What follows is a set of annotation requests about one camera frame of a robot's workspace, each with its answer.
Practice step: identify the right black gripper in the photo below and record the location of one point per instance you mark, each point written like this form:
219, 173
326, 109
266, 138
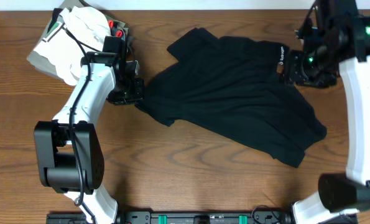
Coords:
295, 74

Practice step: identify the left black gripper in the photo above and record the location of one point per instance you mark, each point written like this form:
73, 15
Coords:
138, 94

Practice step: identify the black t-shirt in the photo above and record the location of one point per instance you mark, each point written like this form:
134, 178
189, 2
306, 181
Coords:
230, 86

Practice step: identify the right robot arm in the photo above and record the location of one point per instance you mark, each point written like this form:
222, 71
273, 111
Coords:
336, 44

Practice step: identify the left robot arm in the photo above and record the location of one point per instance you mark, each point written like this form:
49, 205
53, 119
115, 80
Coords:
69, 156

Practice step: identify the red and grey folded garment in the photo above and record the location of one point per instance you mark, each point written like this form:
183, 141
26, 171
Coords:
119, 29

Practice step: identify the white folded garment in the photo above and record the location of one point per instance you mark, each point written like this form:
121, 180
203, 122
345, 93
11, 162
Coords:
81, 29

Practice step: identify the olive folded garment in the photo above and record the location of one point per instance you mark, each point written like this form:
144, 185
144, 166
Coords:
41, 63

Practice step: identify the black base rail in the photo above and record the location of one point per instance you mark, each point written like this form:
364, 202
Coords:
143, 217

